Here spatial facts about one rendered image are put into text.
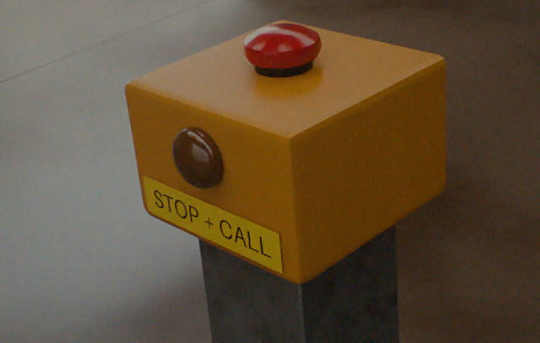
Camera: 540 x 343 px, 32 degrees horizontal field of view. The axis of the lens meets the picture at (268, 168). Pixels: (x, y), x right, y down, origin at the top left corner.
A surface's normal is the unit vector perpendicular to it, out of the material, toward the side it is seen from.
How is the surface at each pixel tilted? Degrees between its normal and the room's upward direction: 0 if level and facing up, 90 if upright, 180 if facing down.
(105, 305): 0
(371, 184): 90
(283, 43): 30
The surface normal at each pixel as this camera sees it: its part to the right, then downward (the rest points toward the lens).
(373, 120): 0.71, 0.26
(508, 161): -0.08, -0.89
